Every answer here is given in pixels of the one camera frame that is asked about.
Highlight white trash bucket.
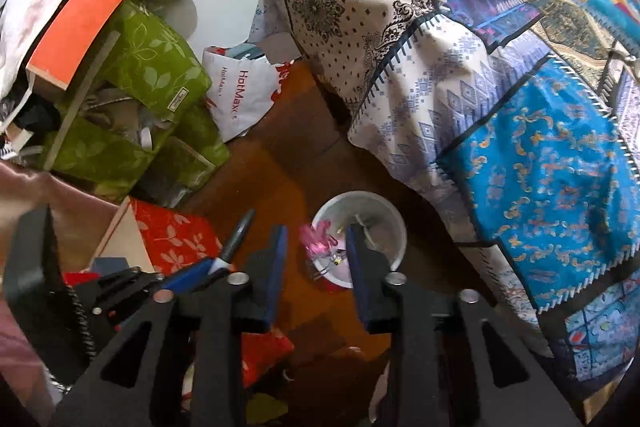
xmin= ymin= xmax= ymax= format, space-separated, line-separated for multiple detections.
xmin=299 ymin=191 xmax=408 ymax=288

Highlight red floral box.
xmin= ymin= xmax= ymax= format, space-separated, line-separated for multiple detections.
xmin=92 ymin=196 xmax=222 ymax=275

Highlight green floral bag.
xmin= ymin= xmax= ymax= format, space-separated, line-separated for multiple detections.
xmin=37 ymin=0 xmax=230 ymax=208

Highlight white HotMax plastic bag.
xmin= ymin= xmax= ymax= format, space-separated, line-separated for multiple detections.
xmin=202 ymin=43 xmax=294 ymax=143

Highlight patchwork patterned bedspread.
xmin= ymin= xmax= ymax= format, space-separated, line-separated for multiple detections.
xmin=250 ymin=0 xmax=639 ymax=400

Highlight orange box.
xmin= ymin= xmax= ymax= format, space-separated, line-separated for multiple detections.
xmin=26 ymin=0 xmax=122 ymax=100

